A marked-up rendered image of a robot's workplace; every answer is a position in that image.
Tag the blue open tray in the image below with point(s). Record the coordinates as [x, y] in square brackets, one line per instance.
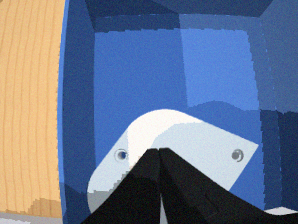
[229, 63]

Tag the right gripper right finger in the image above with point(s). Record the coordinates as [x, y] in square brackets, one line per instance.
[191, 197]

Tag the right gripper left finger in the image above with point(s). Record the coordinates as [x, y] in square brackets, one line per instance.
[137, 199]

